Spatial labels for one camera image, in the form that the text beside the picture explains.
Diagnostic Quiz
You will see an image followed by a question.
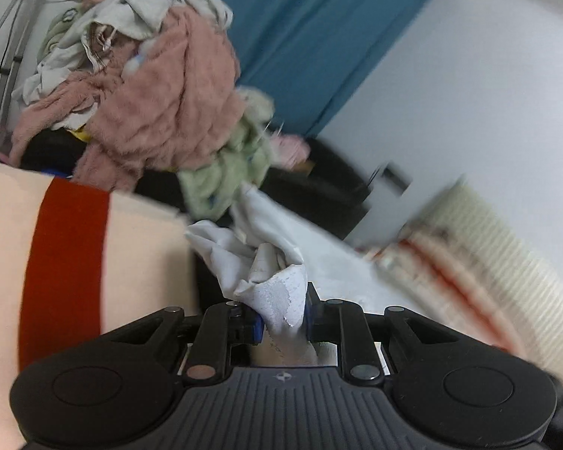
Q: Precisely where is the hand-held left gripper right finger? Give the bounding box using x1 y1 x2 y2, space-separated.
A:
304 282 456 381

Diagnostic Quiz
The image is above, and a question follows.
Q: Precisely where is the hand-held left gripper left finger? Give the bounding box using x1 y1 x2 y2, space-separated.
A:
98 302 263 380

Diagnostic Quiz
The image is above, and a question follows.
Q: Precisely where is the white garment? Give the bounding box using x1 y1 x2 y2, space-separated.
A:
184 183 404 369

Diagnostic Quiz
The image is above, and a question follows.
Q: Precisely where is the black armchair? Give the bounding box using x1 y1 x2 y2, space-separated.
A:
19 129 371 240

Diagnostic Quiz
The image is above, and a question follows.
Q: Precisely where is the green fleece blanket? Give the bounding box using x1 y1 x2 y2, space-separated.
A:
177 88 277 220

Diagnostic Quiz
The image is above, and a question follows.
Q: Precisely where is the red black cream striped blanket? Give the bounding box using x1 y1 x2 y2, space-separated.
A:
0 159 563 450

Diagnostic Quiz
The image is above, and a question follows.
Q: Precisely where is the cream ribbed pillow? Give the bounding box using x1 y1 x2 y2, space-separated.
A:
403 175 563 385

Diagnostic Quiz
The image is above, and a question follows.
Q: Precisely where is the small pink cloth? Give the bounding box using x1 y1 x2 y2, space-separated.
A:
269 135 311 170

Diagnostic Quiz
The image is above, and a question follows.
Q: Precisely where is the pink fluffy blanket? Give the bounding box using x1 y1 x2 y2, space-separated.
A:
10 7 242 195

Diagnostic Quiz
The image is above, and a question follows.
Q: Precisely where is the blue curtain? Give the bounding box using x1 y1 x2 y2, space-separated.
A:
138 0 439 137

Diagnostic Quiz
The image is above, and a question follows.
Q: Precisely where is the plaid cloth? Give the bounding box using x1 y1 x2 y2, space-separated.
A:
85 25 120 57

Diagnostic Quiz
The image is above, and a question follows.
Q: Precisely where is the grey garment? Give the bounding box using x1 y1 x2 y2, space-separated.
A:
21 0 235 104

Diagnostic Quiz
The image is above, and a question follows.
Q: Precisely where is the pale green printed cloth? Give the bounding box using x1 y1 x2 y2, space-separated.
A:
40 7 87 64

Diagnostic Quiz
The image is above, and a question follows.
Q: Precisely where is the black wall socket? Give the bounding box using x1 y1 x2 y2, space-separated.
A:
368 162 414 198

